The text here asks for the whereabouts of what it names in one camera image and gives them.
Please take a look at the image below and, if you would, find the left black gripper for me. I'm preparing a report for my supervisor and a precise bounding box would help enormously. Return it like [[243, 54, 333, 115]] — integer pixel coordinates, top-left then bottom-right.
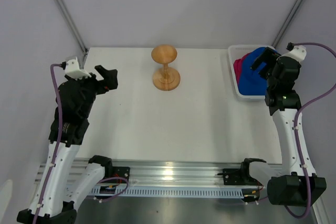
[[65, 65, 117, 118]]

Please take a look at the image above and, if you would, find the blue cap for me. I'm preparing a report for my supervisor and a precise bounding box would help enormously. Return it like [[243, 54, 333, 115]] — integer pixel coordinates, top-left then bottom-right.
[[237, 47, 267, 97]]

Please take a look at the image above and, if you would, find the pink cap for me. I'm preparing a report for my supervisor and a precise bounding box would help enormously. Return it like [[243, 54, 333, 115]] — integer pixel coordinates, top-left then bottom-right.
[[233, 54, 250, 84]]

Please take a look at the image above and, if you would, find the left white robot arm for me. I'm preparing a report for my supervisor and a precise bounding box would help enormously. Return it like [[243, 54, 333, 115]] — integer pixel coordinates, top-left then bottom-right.
[[17, 65, 118, 223]]

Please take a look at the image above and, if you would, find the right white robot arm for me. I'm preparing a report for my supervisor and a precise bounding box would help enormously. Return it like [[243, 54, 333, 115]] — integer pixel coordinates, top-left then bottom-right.
[[239, 46, 327, 207]]

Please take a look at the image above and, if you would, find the white plastic basket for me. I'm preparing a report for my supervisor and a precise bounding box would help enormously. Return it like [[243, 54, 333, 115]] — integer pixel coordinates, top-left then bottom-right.
[[228, 45, 267, 102]]

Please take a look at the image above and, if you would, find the wooden hat stand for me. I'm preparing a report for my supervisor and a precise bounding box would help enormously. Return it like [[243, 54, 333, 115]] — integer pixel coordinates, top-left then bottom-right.
[[151, 45, 181, 91]]

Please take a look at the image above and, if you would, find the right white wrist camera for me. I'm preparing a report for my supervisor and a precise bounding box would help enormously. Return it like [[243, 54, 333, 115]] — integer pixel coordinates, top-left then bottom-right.
[[283, 42, 307, 63]]

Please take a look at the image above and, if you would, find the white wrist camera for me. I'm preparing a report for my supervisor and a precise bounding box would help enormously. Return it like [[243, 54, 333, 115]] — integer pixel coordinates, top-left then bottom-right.
[[65, 56, 91, 80], [283, 42, 307, 63]]

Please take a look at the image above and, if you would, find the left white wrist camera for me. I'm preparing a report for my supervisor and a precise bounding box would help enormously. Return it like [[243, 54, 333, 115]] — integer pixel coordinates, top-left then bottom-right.
[[65, 56, 91, 80]]

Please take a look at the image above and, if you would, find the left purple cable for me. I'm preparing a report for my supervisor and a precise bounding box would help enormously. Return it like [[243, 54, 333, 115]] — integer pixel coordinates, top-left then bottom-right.
[[30, 62, 69, 224]]

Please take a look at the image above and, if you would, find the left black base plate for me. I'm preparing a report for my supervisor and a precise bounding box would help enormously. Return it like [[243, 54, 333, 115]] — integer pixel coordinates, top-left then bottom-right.
[[104, 166, 131, 185]]

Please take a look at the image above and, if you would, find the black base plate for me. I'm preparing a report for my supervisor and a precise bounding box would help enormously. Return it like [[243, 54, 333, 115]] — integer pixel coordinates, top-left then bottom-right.
[[104, 166, 131, 185], [217, 168, 259, 186]]

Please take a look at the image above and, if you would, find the right aluminium frame post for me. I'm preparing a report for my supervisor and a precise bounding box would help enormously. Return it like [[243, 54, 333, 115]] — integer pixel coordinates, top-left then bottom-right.
[[271, 0, 305, 48]]

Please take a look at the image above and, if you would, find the aluminium frame post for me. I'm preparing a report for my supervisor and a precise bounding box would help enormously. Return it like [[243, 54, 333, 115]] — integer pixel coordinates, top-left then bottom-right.
[[54, 0, 88, 55], [271, 0, 305, 48]]

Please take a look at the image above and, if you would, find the left aluminium frame post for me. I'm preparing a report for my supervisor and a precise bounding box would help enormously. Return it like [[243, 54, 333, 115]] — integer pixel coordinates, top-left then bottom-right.
[[54, 0, 88, 55]]

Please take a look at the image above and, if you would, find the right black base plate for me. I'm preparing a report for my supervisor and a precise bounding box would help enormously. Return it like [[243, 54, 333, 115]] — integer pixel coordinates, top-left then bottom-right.
[[217, 168, 259, 186]]

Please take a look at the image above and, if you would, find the white slotted cable duct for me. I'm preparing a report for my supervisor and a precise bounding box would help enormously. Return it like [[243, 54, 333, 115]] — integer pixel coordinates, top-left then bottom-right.
[[88, 185, 258, 199]]

